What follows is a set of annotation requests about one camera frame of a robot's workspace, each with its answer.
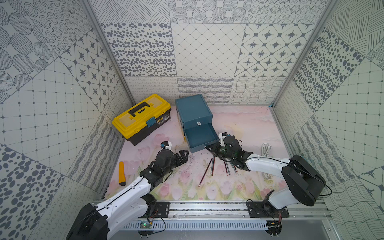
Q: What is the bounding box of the yellow black toolbox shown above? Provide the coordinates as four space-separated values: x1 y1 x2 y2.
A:
113 94 172 146

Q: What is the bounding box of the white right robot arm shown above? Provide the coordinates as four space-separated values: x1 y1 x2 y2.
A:
206 133 327 217

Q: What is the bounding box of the orange object at wall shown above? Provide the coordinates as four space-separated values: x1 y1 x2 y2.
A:
118 162 126 186

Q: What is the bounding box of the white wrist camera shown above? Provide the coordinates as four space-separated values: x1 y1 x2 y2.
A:
219 132 228 147
161 141 172 151

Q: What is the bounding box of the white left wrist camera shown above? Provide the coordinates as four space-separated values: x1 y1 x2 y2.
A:
161 141 172 151

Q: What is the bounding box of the teal drawer cabinet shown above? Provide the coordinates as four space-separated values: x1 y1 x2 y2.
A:
175 94 213 130

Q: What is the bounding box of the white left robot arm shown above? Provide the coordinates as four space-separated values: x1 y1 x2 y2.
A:
66 147 189 240

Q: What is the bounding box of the teal drawer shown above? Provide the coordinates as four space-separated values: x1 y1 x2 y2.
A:
184 123 219 153

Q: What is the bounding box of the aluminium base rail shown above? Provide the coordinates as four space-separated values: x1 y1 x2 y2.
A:
158 200 331 220

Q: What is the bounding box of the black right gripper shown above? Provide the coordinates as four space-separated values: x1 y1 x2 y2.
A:
205 141 234 161

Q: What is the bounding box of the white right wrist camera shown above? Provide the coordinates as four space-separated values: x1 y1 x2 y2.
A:
219 132 228 147

